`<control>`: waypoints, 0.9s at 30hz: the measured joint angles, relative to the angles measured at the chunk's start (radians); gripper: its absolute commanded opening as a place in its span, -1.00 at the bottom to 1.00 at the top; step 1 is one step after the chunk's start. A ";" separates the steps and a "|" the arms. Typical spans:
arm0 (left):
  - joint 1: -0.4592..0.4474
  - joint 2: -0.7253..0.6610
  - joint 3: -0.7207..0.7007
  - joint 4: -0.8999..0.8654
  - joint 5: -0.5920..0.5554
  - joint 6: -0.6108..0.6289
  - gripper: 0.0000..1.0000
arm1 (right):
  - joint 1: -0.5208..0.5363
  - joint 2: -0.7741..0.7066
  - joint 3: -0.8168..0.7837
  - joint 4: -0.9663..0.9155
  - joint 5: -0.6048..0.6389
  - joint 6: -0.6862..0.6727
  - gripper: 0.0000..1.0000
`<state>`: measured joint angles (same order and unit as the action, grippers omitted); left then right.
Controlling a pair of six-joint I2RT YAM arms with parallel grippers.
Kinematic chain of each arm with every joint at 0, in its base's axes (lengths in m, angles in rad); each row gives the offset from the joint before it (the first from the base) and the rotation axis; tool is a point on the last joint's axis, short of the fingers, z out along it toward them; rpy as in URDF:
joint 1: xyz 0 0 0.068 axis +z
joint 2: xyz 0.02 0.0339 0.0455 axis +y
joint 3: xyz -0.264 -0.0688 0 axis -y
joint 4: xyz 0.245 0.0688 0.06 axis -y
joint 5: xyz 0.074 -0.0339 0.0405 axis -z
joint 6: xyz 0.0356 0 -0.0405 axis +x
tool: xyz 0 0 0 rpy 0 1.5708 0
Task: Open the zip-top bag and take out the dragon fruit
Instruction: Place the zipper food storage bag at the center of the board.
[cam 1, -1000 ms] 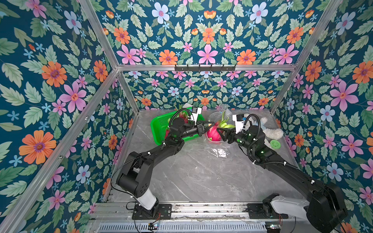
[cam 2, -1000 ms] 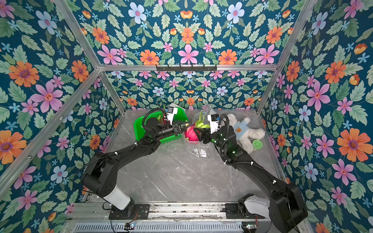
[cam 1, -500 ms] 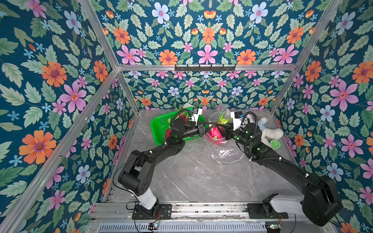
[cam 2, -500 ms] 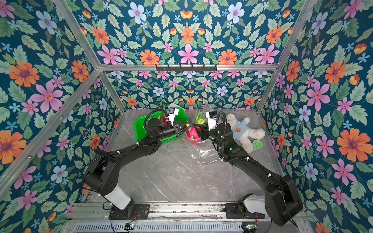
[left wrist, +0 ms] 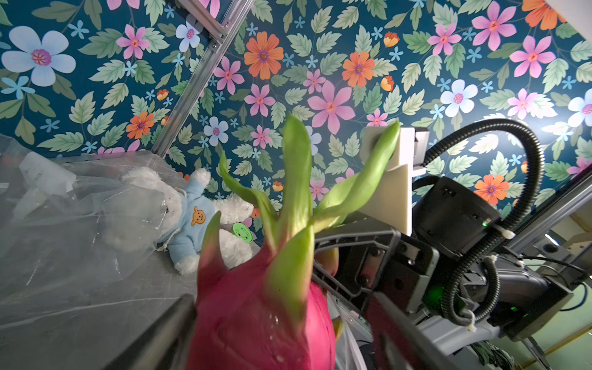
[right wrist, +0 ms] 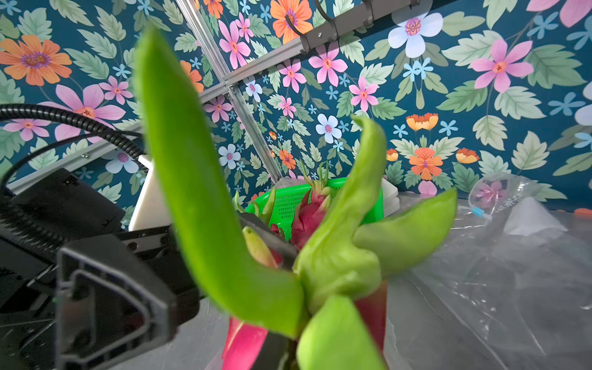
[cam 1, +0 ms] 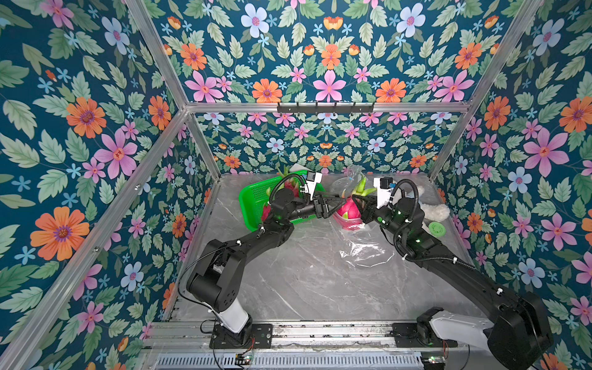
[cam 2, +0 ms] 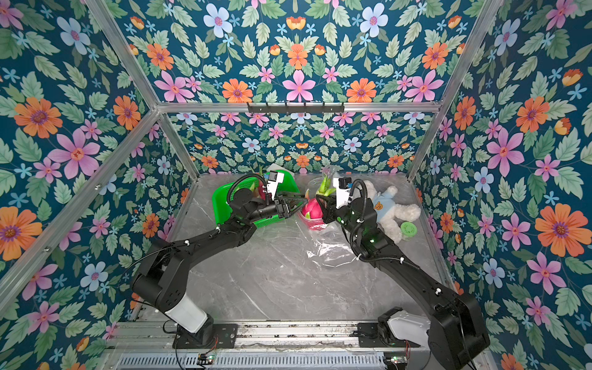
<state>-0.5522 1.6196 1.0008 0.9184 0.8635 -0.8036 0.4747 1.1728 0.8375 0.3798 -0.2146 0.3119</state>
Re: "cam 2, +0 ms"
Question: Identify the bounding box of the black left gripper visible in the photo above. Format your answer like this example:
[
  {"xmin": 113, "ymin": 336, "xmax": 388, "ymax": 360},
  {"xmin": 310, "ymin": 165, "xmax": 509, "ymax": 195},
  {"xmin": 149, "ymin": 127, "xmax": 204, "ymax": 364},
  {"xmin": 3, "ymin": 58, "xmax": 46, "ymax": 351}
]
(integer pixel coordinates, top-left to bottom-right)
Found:
[{"xmin": 244, "ymin": 192, "xmax": 303, "ymax": 225}]

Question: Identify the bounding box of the pink dragon fruit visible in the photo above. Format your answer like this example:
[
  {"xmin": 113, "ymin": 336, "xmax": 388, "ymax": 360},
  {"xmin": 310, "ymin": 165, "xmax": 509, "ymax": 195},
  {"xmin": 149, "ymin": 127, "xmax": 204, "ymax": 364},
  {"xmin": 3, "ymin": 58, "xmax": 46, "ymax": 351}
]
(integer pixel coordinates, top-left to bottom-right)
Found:
[{"xmin": 299, "ymin": 191, "xmax": 327, "ymax": 231}]

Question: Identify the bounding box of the clear zip-top bag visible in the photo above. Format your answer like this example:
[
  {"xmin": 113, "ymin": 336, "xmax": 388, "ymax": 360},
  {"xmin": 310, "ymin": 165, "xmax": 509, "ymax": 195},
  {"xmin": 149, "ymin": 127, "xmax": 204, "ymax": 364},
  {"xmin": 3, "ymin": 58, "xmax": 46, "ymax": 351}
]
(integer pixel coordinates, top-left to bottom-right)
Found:
[
  {"xmin": 307, "ymin": 166, "xmax": 339, "ymax": 197},
  {"xmin": 298, "ymin": 211, "xmax": 356, "ymax": 268}
]

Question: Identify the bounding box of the green plastic basket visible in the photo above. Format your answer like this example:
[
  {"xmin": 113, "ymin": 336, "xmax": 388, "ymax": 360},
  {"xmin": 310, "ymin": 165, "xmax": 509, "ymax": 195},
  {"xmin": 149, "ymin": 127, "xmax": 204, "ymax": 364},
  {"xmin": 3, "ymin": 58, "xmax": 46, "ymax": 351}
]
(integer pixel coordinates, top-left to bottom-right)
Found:
[{"xmin": 212, "ymin": 171, "xmax": 300, "ymax": 224}]

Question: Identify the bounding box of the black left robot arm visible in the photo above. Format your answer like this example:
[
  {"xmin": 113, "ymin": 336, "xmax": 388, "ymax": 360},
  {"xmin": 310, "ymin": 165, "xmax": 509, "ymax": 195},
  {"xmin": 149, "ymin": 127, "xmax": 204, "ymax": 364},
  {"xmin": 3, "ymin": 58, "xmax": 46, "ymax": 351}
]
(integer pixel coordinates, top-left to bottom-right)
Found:
[{"xmin": 132, "ymin": 187, "xmax": 308, "ymax": 335}]

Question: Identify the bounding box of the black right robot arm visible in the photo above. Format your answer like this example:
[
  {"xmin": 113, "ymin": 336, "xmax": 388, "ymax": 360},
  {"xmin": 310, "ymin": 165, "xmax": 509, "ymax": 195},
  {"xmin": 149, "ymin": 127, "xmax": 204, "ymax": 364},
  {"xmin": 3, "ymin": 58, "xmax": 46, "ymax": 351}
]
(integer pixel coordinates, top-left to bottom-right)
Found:
[{"xmin": 316, "ymin": 195, "xmax": 490, "ymax": 369}]

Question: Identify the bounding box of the white rectangular box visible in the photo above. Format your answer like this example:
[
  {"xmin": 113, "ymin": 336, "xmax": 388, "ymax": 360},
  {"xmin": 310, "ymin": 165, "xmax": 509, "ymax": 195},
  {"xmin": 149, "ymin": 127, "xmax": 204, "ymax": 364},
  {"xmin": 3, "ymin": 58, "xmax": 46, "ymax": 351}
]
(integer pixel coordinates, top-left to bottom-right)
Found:
[{"xmin": 267, "ymin": 163, "xmax": 294, "ymax": 175}]

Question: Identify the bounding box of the white teddy bear blue shirt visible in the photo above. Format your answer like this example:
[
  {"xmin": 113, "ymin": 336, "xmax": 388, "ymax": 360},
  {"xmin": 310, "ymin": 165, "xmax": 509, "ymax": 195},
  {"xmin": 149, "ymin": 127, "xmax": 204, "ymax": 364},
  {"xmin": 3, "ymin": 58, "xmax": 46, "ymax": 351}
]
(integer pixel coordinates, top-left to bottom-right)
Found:
[{"xmin": 364, "ymin": 180, "xmax": 421, "ymax": 244}]

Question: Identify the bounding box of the small green round lid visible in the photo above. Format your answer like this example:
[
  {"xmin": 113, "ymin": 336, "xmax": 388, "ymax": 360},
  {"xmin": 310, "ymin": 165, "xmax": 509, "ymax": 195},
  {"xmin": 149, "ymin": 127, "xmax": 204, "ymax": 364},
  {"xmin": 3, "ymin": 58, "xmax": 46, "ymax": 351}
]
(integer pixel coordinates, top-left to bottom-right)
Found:
[{"xmin": 400, "ymin": 221, "xmax": 418, "ymax": 240}]

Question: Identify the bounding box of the white perforated vent strip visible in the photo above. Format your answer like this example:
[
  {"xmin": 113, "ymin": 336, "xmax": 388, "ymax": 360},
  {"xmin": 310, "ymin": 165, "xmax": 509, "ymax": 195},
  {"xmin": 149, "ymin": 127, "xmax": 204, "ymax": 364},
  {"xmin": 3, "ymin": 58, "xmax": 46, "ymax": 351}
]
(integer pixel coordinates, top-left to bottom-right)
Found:
[{"xmin": 115, "ymin": 352, "xmax": 387, "ymax": 369}]

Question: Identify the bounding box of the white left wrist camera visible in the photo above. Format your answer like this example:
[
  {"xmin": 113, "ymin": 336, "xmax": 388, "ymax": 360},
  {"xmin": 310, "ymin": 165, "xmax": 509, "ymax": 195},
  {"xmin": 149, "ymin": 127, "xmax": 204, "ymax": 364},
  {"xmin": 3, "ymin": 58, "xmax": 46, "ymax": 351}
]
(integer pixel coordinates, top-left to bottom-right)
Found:
[{"xmin": 264, "ymin": 171, "xmax": 285, "ymax": 202}]

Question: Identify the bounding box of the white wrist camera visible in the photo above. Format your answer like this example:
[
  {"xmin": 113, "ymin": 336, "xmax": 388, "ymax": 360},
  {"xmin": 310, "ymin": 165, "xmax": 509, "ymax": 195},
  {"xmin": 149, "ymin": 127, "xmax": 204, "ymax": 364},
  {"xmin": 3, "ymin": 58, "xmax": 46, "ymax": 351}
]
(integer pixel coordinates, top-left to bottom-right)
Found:
[
  {"xmin": 264, "ymin": 171, "xmax": 285, "ymax": 202},
  {"xmin": 332, "ymin": 177, "xmax": 353, "ymax": 209}
]

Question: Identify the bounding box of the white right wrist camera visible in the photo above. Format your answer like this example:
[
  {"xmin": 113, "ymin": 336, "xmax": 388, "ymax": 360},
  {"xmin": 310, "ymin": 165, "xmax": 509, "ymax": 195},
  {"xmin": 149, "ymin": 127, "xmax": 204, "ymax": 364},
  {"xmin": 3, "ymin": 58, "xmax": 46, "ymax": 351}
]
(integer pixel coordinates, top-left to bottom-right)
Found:
[{"xmin": 332, "ymin": 177, "xmax": 353, "ymax": 209}]

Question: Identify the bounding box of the black hook rail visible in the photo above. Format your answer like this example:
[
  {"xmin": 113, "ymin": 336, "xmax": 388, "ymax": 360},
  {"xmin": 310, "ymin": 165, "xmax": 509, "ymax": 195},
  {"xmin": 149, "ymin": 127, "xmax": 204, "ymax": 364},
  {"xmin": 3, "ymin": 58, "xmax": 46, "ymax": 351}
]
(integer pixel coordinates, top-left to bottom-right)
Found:
[{"xmin": 247, "ymin": 103, "xmax": 345, "ymax": 114}]

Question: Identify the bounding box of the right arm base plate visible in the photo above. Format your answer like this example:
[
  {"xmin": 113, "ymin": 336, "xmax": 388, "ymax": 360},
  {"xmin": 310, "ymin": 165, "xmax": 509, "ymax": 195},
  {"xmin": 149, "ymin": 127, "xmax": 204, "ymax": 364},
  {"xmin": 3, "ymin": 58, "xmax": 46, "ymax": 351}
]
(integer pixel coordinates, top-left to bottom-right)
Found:
[{"xmin": 350, "ymin": 322, "xmax": 420, "ymax": 348}]

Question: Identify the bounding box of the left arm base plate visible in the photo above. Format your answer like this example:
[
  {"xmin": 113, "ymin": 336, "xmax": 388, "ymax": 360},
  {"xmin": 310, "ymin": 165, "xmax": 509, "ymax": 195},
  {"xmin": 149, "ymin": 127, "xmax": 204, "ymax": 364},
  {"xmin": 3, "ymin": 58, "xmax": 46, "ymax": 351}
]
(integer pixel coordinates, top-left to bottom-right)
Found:
[{"xmin": 173, "ymin": 324, "xmax": 238, "ymax": 349}]

